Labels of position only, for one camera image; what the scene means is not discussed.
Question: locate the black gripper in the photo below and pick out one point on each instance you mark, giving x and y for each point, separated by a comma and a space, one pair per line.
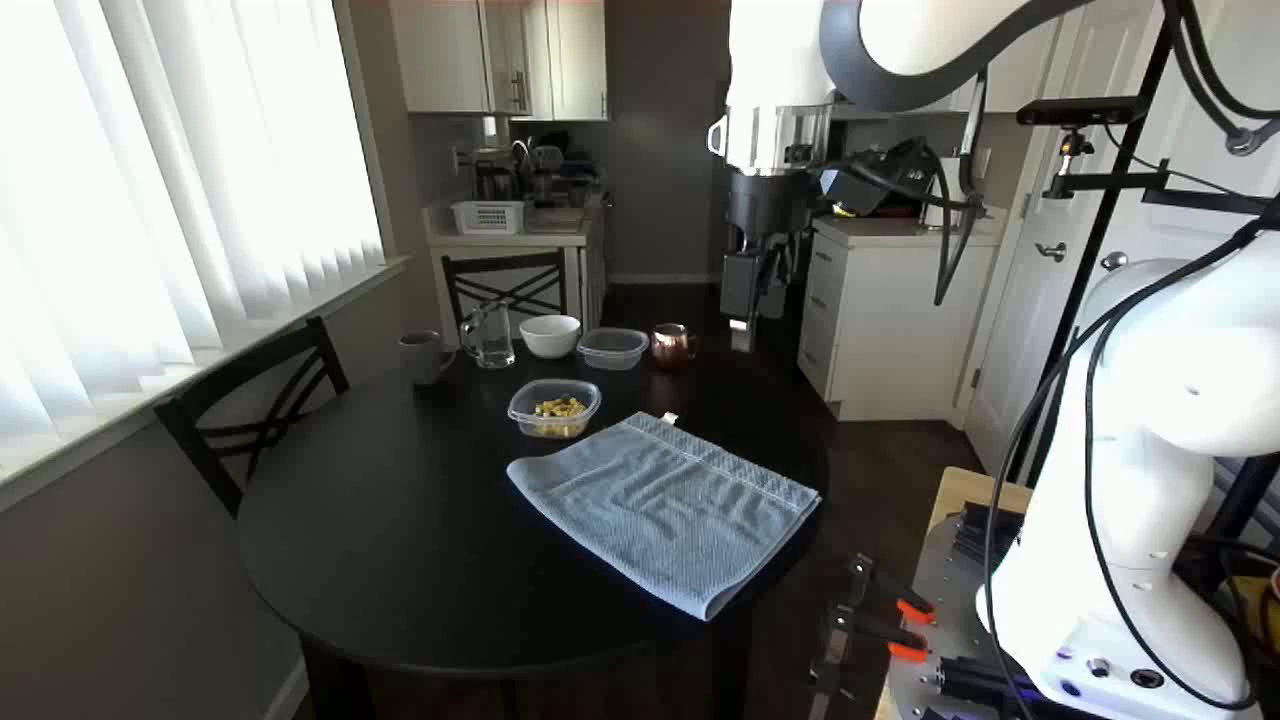
769, 213

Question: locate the clear plastic candy container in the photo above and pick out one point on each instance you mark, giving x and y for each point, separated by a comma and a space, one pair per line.
555, 411

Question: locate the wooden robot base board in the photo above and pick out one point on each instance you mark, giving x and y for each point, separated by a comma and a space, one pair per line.
974, 503

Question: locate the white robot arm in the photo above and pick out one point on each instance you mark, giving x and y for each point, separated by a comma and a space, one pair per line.
1174, 401

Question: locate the white bowl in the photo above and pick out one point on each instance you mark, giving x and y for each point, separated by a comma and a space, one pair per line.
548, 335

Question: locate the light blue towel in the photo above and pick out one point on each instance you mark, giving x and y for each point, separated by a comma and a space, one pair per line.
665, 506

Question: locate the copper mug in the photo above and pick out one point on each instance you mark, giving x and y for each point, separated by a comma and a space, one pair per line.
671, 343

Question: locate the white drawer cabinet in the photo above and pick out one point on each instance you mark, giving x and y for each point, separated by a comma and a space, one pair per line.
893, 323

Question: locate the clear lidded plastic container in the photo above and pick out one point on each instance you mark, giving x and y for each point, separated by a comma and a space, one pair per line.
614, 351

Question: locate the white kitchen counter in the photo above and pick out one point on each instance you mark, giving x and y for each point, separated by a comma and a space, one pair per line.
574, 254

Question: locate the dark coffee machine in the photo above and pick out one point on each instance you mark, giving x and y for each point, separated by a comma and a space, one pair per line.
543, 167

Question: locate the clear drinking glass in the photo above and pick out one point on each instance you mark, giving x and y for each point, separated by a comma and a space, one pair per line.
495, 337

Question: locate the white door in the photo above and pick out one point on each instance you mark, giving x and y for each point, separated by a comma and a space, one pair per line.
1034, 283

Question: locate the white plastic tub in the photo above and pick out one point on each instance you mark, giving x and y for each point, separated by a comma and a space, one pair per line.
487, 216

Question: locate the dark grey mug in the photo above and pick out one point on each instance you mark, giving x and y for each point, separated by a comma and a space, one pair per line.
426, 357

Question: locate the black clamp orange tip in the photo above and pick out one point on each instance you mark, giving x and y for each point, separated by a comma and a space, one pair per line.
882, 607
866, 647

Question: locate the white vertical blinds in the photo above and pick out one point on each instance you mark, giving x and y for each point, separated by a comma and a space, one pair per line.
174, 173

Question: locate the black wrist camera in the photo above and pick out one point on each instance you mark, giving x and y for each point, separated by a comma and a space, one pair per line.
882, 182

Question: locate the black camera stand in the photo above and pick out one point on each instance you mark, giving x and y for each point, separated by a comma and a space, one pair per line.
1086, 265

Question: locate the white wall cabinets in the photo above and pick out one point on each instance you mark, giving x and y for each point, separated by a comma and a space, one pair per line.
503, 55

